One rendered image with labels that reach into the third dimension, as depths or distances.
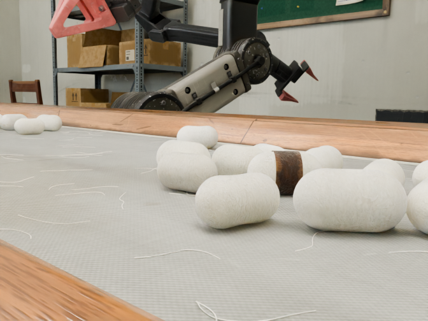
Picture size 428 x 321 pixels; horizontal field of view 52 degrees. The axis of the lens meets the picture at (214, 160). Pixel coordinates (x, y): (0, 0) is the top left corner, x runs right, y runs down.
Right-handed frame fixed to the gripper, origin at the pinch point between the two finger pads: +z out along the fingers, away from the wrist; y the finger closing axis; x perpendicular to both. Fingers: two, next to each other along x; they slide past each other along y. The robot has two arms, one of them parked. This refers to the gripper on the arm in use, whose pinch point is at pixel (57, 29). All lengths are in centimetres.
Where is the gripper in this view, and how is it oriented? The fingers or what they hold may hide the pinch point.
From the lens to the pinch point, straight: 58.5
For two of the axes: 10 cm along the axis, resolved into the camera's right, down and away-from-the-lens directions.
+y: 7.6, 1.0, -6.4
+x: 4.0, 7.1, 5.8
